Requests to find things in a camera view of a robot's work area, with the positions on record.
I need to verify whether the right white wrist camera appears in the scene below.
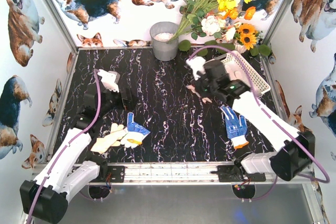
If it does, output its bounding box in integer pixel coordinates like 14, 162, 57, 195
186, 56, 206, 80

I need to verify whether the artificial flower bouquet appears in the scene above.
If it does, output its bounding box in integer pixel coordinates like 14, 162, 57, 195
169, 0, 280, 56

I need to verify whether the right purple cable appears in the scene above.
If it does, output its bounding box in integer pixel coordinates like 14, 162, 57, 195
188, 45, 331, 184

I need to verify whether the cream rubber glove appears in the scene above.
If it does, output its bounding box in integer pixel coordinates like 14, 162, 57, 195
186, 84, 213, 104
91, 123, 127, 154

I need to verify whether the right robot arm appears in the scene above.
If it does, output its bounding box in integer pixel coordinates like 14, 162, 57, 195
186, 55, 315, 181

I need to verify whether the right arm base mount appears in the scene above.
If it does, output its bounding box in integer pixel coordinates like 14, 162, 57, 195
210, 165, 266, 182

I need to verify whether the aluminium front rail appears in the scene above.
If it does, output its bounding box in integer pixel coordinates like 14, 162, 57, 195
108, 162, 233, 185

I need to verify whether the grey metal bucket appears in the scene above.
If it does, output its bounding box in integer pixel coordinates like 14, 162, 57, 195
150, 22, 179, 61

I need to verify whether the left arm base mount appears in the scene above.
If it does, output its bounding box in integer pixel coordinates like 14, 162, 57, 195
90, 165, 125, 183

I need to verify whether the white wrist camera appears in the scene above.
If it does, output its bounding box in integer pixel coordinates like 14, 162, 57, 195
98, 69, 120, 93
186, 56, 206, 80

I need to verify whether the white plastic storage basket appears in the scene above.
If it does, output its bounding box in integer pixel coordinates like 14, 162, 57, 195
216, 51, 271, 97

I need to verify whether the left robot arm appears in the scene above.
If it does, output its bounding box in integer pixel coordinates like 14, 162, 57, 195
19, 87, 137, 223

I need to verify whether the blue dotted glove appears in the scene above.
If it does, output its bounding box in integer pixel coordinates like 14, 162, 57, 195
220, 105, 249, 149
120, 112, 150, 148

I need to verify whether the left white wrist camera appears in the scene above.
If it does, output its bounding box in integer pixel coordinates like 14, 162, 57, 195
98, 69, 120, 93

